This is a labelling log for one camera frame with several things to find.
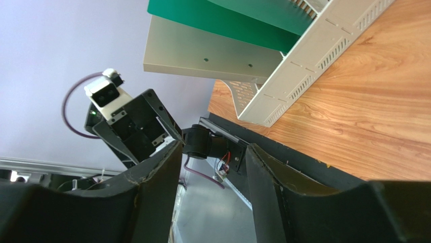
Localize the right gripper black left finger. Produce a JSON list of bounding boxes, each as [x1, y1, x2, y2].
[[1, 141, 182, 242]]

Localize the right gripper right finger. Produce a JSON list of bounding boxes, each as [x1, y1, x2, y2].
[[245, 144, 430, 242]]

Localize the green folder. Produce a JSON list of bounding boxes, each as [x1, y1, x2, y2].
[[147, 0, 313, 53]]

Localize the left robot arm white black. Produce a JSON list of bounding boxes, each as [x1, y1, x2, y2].
[[87, 87, 228, 168]]

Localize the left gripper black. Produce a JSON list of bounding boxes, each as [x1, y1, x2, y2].
[[92, 89, 185, 166]]

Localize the white file organizer rack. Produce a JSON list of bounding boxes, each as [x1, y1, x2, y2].
[[143, 1, 392, 127]]

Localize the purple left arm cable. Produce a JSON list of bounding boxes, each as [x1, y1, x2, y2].
[[61, 71, 226, 190]]

